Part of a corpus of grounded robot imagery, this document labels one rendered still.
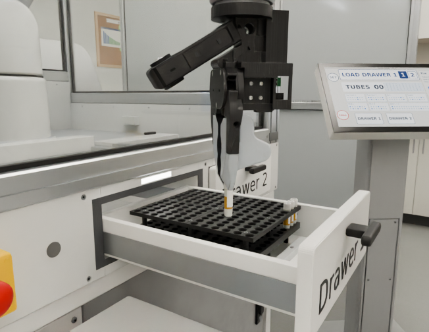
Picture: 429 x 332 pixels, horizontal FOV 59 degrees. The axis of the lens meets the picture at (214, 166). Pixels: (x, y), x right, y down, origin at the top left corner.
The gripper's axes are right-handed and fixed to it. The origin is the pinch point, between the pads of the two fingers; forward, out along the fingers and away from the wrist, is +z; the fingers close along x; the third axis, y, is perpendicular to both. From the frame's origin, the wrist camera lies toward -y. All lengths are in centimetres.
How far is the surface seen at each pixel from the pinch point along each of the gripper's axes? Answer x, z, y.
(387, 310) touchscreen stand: 73, 76, 88
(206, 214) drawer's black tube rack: 10.9, 8.3, 0.3
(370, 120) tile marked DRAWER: 69, 0, 70
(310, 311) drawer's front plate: -11.4, 12.1, 6.8
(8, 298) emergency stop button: -4.4, 10.5, -24.1
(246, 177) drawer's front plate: 43.3, 10.8, 17.4
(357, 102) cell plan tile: 75, -6, 68
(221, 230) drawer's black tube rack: 3.2, 8.2, 0.7
